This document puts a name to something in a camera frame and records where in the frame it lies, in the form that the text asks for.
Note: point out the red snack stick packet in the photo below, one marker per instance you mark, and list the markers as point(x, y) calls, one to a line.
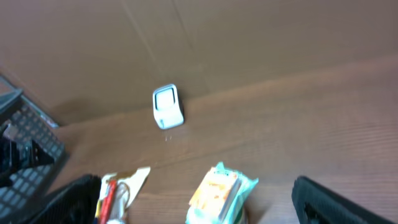
point(107, 202)

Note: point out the teal orange tissue pack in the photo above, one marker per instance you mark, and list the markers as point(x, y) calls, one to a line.
point(220, 197)

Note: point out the grey plastic mesh basket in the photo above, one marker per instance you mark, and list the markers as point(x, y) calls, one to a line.
point(31, 154)

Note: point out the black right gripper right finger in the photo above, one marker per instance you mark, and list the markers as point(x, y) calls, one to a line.
point(316, 204)

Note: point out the beige brown snack pouch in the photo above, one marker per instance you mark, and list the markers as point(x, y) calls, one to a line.
point(129, 184)

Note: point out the white barcode scanner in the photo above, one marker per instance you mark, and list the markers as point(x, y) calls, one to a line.
point(167, 108)

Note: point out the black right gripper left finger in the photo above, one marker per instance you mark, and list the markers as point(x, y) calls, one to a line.
point(73, 203)

